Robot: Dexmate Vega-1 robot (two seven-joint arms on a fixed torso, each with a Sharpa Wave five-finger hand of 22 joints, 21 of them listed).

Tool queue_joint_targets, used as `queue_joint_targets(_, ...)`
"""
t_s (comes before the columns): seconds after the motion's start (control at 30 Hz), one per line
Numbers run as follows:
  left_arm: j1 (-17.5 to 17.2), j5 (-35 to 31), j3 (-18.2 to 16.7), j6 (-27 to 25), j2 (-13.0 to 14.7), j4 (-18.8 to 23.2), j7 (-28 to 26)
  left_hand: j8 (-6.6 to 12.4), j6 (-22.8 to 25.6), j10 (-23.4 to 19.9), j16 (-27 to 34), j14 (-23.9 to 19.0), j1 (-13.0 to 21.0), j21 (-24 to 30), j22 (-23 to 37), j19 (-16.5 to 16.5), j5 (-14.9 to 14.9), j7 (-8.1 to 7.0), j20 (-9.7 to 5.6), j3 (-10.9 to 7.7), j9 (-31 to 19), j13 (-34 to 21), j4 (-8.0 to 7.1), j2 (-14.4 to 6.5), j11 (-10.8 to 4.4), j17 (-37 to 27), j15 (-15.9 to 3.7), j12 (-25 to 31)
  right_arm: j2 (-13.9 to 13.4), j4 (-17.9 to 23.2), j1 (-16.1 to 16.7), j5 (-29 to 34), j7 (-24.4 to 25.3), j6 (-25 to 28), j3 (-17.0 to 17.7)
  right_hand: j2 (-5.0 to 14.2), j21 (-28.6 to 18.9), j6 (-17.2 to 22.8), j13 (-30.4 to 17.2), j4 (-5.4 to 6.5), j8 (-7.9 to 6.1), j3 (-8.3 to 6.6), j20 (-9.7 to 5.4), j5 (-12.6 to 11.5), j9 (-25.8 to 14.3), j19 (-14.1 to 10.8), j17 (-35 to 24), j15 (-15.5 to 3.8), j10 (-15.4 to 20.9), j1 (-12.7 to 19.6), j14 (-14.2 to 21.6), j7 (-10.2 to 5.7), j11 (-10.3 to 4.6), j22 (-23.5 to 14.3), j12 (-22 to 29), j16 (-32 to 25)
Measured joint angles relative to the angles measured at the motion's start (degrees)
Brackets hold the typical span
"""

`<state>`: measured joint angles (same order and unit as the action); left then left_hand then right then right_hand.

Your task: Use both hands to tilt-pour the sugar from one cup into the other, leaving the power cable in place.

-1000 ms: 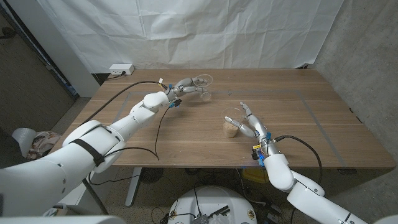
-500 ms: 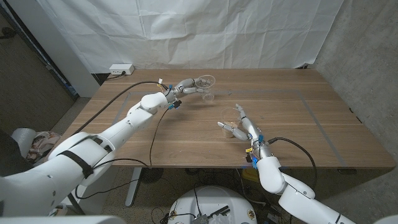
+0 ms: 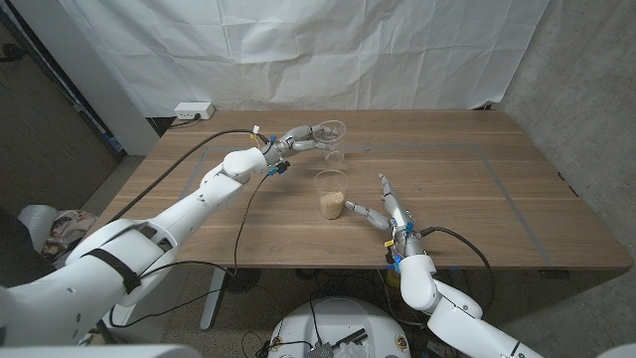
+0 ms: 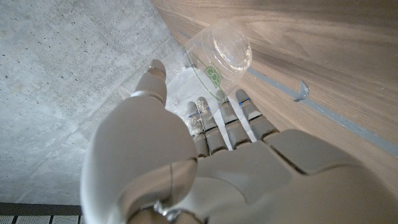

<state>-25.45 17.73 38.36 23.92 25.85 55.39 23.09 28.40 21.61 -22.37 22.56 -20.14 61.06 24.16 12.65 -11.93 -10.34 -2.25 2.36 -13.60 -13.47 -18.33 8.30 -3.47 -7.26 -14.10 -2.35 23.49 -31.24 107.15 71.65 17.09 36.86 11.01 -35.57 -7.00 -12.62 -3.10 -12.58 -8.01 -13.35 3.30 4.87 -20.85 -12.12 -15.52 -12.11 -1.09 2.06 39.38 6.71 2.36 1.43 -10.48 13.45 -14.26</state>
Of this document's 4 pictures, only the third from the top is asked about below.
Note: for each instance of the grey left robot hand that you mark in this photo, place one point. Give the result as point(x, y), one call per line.
point(295, 139)

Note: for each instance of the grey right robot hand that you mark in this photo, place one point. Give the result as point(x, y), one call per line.
point(400, 219)

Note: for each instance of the black round floor object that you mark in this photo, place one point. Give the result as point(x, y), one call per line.
point(246, 280)

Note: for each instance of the crumpled patterned cloth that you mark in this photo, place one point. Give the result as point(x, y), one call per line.
point(67, 229)

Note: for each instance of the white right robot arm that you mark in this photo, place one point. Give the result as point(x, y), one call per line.
point(457, 318)

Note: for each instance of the white wrinkled backdrop sheet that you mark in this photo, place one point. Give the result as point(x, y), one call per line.
point(308, 54)

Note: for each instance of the grey bubble wrap roll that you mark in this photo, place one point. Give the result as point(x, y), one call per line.
point(37, 221)

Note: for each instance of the clear plastic cup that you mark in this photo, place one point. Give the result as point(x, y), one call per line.
point(330, 181)
point(335, 154)

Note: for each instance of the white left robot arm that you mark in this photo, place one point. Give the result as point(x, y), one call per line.
point(149, 238)

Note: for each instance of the person in dark clothing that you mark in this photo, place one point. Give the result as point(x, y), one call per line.
point(15, 248)

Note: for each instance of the white robot torso edge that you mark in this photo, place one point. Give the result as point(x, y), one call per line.
point(99, 352)

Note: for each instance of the white table leg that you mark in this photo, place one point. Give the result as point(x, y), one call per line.
point(213, 298)

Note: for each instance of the white power strip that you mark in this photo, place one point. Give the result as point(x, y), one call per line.
point(194, 110)

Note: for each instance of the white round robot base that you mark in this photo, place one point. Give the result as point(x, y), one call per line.
point(343, 318)

